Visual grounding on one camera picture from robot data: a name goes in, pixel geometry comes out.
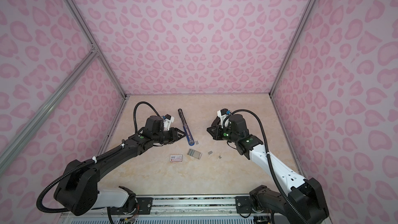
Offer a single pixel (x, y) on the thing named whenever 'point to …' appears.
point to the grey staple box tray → (194, 153)
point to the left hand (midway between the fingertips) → (186, 133)
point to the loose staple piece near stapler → (197, 142)
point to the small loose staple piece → (210, 152)
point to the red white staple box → (175, 158)
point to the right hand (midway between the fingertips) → (208, 129)
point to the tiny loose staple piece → (219, 157)
